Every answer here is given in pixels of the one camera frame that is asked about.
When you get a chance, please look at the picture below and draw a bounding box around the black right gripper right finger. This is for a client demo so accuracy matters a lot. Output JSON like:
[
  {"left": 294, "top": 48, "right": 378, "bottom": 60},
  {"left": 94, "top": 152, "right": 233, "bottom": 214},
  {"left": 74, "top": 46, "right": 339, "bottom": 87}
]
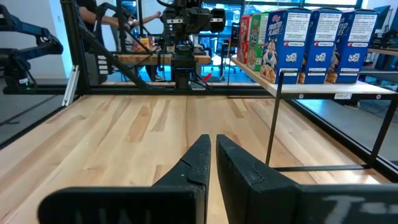
[{"left": 216, "top": 133, "right": 398, "bottom": 224}]

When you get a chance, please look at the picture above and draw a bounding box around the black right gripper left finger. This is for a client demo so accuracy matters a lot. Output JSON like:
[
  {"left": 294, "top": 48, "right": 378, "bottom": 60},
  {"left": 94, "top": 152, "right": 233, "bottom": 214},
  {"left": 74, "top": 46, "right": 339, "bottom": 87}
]
[{"left": 37, "top": 133, "right": 212, "bottom": 224}]

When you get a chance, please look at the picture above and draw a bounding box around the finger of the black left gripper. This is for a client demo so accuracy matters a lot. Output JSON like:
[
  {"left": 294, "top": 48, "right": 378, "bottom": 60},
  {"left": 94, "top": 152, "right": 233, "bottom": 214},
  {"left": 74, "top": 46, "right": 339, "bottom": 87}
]
[
  {"left": 186, "top": 32, "right": 197, "bottom": 52},
  {"left": 177, "top": 32, "right": 188, "bottom": 52}
]

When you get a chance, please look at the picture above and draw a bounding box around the red Froot Loops cereal box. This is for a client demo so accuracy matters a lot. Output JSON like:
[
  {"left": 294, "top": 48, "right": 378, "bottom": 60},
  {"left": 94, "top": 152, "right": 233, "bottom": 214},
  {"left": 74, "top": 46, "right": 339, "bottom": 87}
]
[{"left": 236, "top": 14, "right": 253, "bottom": 65}]

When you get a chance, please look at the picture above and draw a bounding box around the green Apple Jacks cereal box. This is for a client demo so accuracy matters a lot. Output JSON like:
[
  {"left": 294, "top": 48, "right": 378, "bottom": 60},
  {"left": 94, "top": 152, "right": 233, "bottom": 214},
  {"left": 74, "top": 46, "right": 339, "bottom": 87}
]
[{"left": 247, "top": 12, "right": 270, "bottom": 72}]

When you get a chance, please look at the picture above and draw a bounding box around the blue Frosted Flakes cereal box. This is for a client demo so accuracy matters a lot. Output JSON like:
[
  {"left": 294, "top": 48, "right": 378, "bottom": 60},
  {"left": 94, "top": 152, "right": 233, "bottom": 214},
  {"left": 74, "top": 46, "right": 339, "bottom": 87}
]
[
  {"left": 259, "top": 7, "right": 313, "bottom": 85},
  {"left": 303, "top": 8, "right": 345, "bottom": 85},
  {"left": 334, "top": 8, "right": 379, "bottom": 84}
]

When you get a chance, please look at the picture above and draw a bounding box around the black metal wooden shelf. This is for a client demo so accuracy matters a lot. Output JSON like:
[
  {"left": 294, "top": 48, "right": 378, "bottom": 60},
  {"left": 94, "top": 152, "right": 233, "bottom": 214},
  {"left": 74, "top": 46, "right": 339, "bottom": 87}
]
[{"left": 226, "top": 55, "right": 398, "bottom": 172}]

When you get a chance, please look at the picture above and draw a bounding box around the yellow box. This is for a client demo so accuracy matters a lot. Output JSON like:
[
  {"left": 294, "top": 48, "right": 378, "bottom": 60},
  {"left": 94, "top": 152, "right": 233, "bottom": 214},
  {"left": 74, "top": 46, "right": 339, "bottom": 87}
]
[{"left": 138, "top": 37, "right": 151, "bottom": 52}]

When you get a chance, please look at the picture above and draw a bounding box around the wooden workbench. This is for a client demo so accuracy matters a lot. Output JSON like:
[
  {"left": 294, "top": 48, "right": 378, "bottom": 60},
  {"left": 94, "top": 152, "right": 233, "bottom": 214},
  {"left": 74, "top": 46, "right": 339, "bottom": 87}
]
[{"left": 116, "top": 52, "right": 213, "bottom": 67}]

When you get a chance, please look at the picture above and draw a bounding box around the gray control box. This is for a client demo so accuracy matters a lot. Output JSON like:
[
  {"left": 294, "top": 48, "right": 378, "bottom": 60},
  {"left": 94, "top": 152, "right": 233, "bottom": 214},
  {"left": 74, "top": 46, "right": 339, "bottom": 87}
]
[{"left": 84, "top": 52, "right": 109, "bottom": 85}]

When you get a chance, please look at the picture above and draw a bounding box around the person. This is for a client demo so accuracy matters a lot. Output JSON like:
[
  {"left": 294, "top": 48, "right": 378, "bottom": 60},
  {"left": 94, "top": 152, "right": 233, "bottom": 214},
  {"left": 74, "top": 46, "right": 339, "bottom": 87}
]
[{"left": 76, "top": 0, "right": 163, "bottom": 32}]

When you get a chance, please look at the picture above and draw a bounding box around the white aluminium bar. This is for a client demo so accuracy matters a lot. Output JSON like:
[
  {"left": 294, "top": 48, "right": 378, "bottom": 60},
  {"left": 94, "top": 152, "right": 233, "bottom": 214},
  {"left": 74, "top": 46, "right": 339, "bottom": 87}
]
[{"left": 61, "top": 64, "right": 80, "bottom": 107}]

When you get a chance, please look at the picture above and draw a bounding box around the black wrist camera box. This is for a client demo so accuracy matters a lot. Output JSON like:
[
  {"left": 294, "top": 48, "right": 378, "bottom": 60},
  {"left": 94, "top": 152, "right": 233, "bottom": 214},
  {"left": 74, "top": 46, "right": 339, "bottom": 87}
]
[{"left": 172, "top": 0, "right": 203, "bottom": 9}]

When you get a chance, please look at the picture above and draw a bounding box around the black diagonal frame brace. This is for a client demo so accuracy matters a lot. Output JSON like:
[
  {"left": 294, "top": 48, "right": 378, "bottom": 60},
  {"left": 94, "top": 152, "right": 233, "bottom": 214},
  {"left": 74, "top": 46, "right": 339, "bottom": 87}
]
[{"left": 77, "top": 24, "right": 152, "bottom": 90}]

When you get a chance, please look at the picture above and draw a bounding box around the black rig frame post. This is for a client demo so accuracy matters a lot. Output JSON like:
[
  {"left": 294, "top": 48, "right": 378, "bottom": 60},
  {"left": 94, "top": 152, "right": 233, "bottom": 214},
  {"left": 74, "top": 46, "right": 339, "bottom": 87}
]
[{"left": 60, "top": 0, "right": 91, "bottom": 96}]

